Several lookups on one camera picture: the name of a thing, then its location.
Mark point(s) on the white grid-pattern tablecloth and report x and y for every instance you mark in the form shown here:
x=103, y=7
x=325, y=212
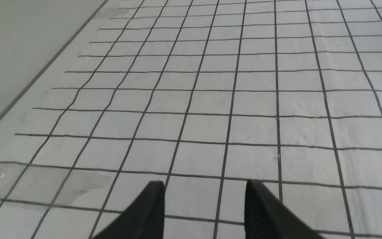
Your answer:
x=204, y=95

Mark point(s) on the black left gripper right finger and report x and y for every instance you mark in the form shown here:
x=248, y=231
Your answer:
x=265, y=217

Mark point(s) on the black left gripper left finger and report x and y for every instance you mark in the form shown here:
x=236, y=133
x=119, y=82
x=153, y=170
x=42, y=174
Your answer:
x=143, y=219

